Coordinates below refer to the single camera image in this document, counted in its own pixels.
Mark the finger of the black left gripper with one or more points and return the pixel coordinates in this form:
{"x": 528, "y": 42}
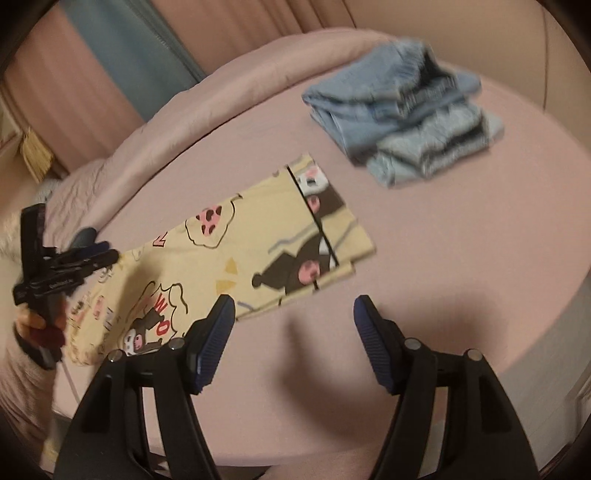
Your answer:
{"x": 90, "y": 263}
{"x": 85, "y": 247}

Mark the pink duvet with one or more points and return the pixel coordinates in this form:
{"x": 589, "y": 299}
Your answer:
{"x": 95, "y": 193}

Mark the folded blue jeans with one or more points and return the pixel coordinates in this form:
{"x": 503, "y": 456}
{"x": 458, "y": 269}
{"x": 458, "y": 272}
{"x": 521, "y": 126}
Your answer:
{"x": 402, "y": 115}

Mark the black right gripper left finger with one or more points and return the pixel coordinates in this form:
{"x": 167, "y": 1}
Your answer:
{"x": 180, "y": 370}

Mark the teal curtain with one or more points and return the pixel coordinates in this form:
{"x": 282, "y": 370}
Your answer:
{"x": 138, "y": 50}

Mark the yellow cartoon print pants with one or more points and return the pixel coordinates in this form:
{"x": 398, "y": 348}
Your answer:
{"x": 277, "y": 241}

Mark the pink sleeved left forearm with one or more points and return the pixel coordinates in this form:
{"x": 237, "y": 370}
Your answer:
{"x": 27, "y": 391}

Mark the left hand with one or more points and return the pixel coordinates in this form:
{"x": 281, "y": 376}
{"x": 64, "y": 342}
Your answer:
{"x": 36, "y": 332}

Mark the yellow tasselled lamp shade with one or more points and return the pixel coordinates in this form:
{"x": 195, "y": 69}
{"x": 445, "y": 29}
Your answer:
{"x": 36, "y": 155}

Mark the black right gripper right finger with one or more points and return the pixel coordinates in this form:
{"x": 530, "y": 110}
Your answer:
{"x": 410, "y": 371}

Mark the pink curtain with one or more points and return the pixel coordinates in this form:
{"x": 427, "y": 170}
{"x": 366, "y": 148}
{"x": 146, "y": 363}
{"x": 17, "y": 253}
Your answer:
{"x": 89, "y": 73}

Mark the pink bed sheet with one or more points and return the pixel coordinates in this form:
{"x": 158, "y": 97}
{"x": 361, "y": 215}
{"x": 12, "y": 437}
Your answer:
{"x": 487, "y": 255}

